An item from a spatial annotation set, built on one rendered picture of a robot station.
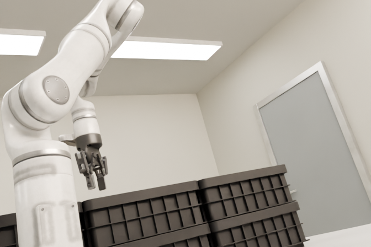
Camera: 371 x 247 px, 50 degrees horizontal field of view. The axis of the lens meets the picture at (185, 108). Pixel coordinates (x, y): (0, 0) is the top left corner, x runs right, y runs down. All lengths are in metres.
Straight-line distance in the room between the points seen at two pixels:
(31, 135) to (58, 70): 0.12
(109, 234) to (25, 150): 0.35
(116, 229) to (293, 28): 3.71
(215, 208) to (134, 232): 0.23
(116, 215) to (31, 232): 0.35
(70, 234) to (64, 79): 0.26
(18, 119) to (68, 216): 0.19
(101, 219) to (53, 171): 0.31
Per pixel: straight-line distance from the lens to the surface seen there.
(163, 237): 0.98
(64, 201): 0.66
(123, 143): 4.98
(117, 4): 1.04
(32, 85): 0.70
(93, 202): 0.94
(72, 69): 0.77
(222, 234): 1.06
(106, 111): 5.06
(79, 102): 1.22
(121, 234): 0.96
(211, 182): 1.06
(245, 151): 5.01
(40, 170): 0.66
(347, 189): 4.07
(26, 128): 0.74
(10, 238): 0.92
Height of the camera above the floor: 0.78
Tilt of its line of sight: 19 degrees up
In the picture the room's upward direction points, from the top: 15 degrees counter-clockwise
